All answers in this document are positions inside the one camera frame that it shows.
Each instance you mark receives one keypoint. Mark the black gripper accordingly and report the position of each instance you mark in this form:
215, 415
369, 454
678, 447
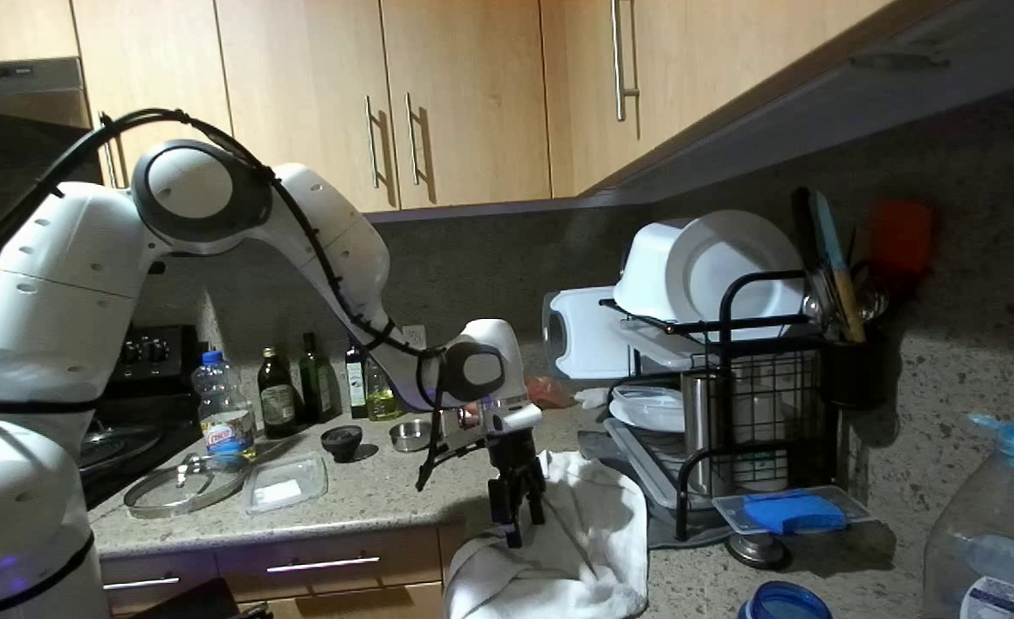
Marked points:
515, 484

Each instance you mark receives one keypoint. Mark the plastic water bottle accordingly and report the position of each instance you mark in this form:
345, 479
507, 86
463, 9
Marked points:
221, 410

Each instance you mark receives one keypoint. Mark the clear plastic lid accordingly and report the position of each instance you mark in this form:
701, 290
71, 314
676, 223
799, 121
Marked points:
646, 406

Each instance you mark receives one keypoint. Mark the blue round lid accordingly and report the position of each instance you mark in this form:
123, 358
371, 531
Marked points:
781, 599

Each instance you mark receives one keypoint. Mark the white towel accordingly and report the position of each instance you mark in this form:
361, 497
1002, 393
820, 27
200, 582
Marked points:
583, 560

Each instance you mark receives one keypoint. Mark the white bowl in rack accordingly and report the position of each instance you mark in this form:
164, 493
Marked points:
653, 276

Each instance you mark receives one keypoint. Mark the large clear water jug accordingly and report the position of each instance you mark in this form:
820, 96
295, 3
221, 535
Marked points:
970, 549

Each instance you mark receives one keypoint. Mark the dark glass bottle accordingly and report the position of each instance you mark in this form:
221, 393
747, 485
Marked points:
276, 393

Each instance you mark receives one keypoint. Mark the glass pot lid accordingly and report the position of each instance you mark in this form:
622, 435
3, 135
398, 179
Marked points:
180, 491

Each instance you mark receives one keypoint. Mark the black stove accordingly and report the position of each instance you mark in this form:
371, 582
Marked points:
145, 415

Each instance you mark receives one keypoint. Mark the white plastic jug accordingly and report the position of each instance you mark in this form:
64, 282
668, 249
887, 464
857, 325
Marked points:
587, 333

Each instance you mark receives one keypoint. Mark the teal handled utensil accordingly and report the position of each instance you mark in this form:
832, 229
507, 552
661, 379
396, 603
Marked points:
838, 269

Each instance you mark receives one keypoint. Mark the round oil jar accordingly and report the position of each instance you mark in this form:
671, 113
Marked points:
378, 398

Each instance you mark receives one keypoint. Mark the white plate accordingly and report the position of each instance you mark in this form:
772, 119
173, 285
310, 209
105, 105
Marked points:
739, 261

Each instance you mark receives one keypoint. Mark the green glass bottle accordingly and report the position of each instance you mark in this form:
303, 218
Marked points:
316, 382

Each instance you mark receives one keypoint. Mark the clear plastic container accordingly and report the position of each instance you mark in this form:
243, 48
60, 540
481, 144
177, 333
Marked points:
283, 484

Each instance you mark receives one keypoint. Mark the orange plastic bag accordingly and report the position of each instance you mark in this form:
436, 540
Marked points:
547, 393

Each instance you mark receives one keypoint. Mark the olive oil bottle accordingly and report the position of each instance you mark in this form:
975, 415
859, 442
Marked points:
355, 382

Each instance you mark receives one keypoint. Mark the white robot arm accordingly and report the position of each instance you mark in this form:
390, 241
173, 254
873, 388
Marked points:
74, 260

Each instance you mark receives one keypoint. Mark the grey drying mat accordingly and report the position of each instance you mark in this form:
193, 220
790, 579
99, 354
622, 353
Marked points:
653, 464

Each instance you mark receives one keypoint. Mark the small black bowl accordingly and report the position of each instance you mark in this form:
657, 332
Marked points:
340, 442

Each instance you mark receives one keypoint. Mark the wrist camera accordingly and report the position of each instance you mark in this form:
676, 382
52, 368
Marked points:
496, 418

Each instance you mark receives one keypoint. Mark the black dish rack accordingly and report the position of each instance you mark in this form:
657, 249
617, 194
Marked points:
757, 415

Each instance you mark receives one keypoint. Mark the orange spatula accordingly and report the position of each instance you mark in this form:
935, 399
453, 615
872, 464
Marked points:
903, 241

